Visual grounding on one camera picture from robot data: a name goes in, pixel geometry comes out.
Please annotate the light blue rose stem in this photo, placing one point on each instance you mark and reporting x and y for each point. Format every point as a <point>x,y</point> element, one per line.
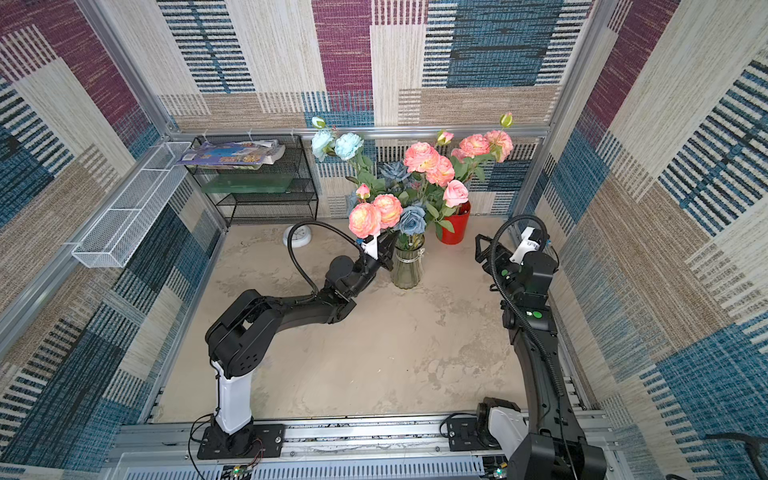
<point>341,155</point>

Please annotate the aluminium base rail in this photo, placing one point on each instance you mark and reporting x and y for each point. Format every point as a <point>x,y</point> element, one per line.
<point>425,446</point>

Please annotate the white wire mesh basket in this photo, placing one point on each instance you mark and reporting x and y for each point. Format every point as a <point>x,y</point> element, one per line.
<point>118,232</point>

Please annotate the red pencil cup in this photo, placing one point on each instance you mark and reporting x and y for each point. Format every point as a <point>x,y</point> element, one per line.
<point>458,222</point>

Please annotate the green sheet on shelf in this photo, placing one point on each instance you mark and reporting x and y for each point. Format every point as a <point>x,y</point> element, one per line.
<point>246,184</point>

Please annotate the clear glass vase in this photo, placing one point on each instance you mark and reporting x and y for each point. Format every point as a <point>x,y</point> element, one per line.
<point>407,261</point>

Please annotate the grey blue rose stem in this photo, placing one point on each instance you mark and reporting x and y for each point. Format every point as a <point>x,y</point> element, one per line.
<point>408,188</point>

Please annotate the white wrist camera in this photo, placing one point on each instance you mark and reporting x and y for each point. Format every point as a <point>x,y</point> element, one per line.
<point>530,242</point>
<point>370,247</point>

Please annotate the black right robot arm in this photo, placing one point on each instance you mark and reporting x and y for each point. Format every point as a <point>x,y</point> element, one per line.
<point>546,442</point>

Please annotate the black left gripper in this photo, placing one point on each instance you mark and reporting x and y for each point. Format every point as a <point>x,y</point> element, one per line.
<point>386,258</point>

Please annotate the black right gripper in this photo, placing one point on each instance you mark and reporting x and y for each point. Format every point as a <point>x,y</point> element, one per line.
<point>487,251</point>

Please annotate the white blue alarm clock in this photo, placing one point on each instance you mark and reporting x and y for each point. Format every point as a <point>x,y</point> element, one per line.
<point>299,237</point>

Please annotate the colourful book on shelf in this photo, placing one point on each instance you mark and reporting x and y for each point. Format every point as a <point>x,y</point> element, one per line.
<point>248,155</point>

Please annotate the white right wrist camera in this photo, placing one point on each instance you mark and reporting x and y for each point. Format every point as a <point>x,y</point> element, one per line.
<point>530,242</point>

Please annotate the black wire mesh shelf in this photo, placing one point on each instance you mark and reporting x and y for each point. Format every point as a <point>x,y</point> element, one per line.
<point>299,202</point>

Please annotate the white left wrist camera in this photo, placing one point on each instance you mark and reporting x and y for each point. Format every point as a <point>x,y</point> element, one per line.
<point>370,247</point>

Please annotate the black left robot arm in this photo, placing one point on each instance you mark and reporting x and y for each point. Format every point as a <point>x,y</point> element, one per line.
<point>239,339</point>

